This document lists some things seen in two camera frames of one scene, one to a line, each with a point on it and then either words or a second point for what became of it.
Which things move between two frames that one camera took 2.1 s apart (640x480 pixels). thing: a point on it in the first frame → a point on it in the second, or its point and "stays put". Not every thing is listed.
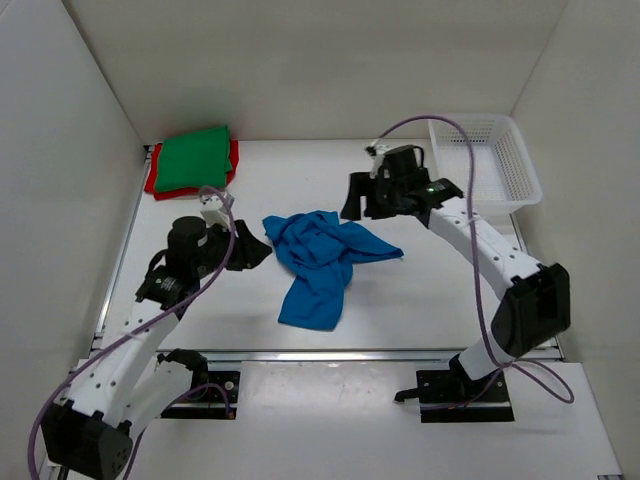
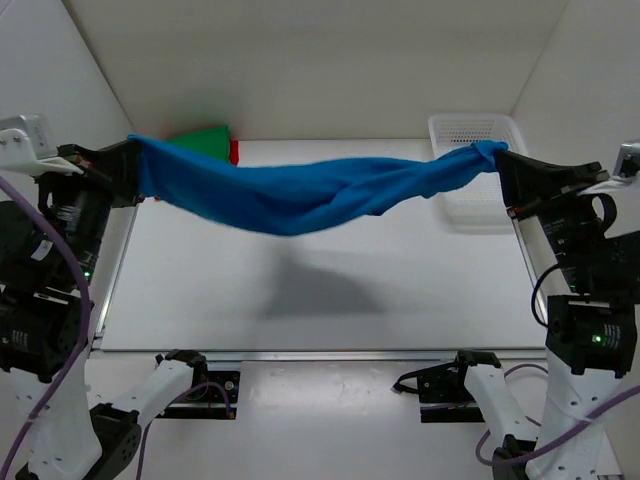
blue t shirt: (317, 253) → (277, 197)
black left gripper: (250, 250) → (123, 152)
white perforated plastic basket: (504, 177) stays put
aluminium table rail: (329, 356) stays put
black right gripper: (363, 184) → (528, 185)
